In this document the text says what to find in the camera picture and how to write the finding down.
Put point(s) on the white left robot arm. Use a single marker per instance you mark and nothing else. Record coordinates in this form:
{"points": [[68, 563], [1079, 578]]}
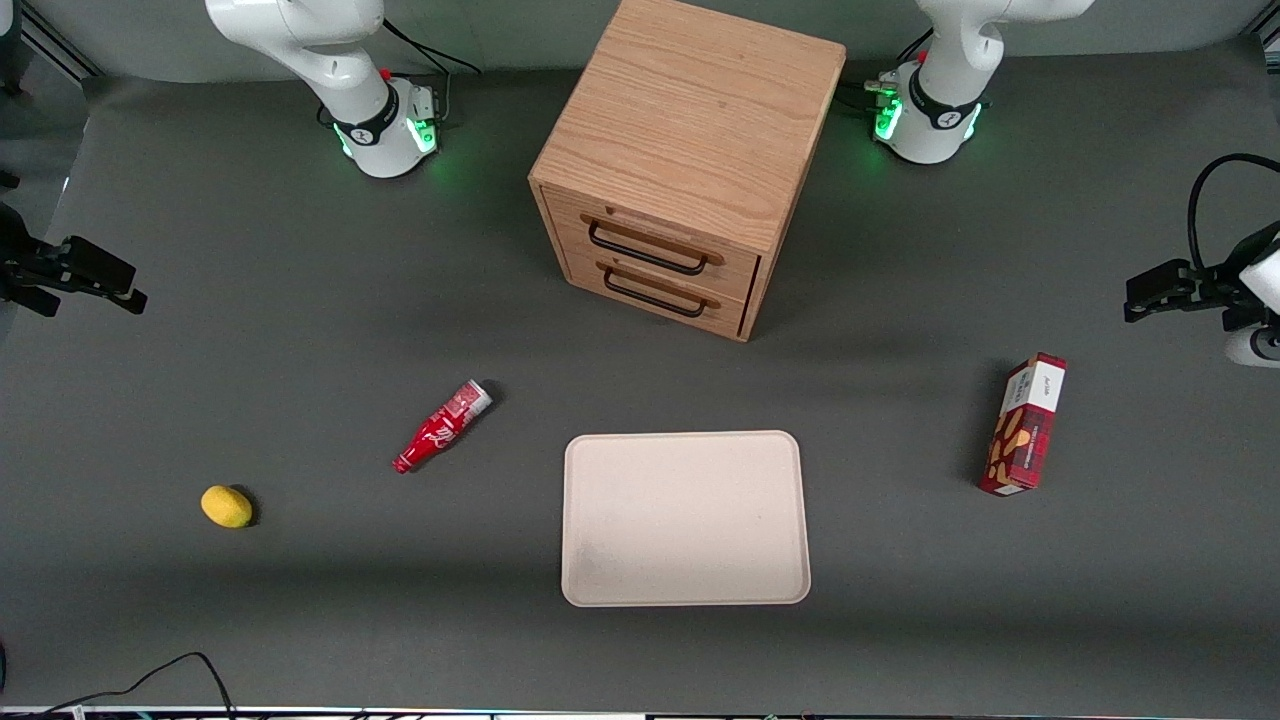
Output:
{"points": [[945, 90]]}

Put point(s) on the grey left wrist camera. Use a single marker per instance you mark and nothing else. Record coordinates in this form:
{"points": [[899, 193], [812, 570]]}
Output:
{"points": [[1256, 346]]}

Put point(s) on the red cola bottle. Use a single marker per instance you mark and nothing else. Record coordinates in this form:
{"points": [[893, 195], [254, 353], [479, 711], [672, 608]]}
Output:
{"points": [[440, 427]]}

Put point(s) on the yellow lemon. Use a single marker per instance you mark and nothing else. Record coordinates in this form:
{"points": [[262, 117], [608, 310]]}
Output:
{"points": [[226, 506]]}

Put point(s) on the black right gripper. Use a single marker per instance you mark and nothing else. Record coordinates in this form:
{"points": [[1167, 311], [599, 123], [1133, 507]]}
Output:
{"points": [[22, 268]]}

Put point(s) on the aluminium frame rail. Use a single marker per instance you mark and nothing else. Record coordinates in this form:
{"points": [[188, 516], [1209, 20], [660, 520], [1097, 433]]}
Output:
{"points": [[55, 40]]}

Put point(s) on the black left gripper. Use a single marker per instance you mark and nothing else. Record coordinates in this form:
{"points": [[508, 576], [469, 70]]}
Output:
{"points": [[1213, 283]]}

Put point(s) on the wooden drawer cabinet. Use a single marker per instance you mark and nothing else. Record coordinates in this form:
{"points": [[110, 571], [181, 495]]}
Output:
{"points": [[690, 130]]}

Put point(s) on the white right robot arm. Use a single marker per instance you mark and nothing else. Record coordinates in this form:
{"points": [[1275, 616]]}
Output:
{"points": [[330, 50]]}

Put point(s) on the red tartan cookie box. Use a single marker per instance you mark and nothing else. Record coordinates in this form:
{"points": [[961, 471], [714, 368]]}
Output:
{"points": [[1022, 430]]}

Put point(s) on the beige rectangular tray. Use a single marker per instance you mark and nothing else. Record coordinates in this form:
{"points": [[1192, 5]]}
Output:
{"points": [[685, 518]]}

